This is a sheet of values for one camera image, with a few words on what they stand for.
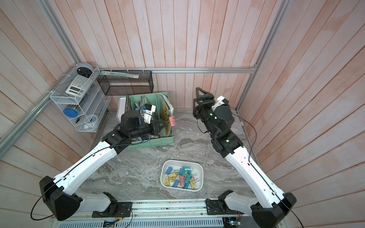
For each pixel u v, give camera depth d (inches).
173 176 32.3
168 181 32.2
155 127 24.1
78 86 30.5
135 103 37.4
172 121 28.3
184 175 32.6
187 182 31.4
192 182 31.6
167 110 34.7
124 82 41.7
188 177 31.4
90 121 32.7
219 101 22.4
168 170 33.7
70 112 30.0
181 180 31.8
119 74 35.9
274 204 14.7
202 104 20.3
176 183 32.1
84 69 31.7
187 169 33.8
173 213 28.8
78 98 28.9
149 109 24.9
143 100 36.2
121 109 33.7
